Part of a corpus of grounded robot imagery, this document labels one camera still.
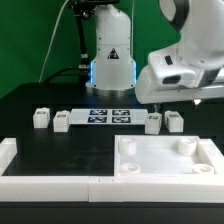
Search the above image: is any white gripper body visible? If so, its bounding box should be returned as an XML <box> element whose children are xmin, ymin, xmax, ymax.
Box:
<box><xmin>135</xmin><ymin>62</ymin><xmax>224</xmax><ymax>104</ymax></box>

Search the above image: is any white square tabletop with sockets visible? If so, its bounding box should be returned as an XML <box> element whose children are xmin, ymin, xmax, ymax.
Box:
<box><xmin>114</xmin><ymin>135</ymin><xmax>224</xmax><ymax>176</ymax></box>

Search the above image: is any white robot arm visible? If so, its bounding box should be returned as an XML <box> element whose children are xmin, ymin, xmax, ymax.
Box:
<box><xmin>86</xmin><ymin>0</ymin><xmax>224</xmax><ymax>104</ymax></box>

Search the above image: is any white plate with AprilTags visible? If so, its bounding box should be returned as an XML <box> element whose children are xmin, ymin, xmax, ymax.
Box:
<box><xmin>69</xmin><ymin>109</ymin><xmax>148</xmax><ymax>125</ymax></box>

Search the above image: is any white U-shaped obstacle fence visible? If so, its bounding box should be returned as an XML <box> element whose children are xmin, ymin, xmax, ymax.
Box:
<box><xmin>0</xmin><ymin>138</ymin><xmax>224</xmax><ymax>203</ymax></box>

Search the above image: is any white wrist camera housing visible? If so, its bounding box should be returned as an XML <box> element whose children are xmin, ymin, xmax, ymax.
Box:
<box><xmin>148</xmin><ymin>46</ymin><xmax>220</xmax><ymax>88</ymax></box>

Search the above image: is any black cable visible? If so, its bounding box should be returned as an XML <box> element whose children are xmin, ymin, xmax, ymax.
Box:
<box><xmin>43</xmin><ymin>66</ymin><xmax>88</xmax><ymax>84</ymax></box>

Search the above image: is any white cable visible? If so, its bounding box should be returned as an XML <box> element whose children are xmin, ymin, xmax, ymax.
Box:
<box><xmin>38</xmin><ymin>0</ymin><xmax>71</xmax><ymax>84</ymax></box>

